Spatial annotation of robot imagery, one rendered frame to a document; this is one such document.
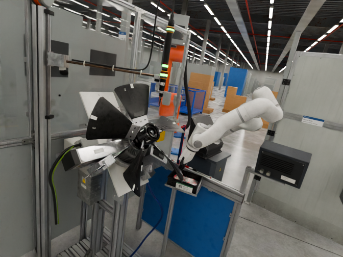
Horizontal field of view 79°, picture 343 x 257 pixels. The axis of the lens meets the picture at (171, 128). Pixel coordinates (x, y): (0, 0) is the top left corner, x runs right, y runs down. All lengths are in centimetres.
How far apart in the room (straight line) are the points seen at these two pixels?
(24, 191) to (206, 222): 135
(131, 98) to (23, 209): 114
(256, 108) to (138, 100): 69
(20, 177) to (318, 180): 287
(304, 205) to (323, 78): 147
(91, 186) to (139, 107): 61
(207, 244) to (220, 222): 25
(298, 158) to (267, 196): 182
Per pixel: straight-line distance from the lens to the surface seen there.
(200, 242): 193
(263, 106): 118
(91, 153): 115
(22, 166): 176
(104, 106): 111
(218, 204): 168
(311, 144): 285
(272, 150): 136
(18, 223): 199
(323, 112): 280
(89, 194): 155
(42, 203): 178
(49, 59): 144
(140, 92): 136
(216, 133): 115
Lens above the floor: 159
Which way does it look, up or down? 16 degrees down
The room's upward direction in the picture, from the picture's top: 9 degrees clockwise
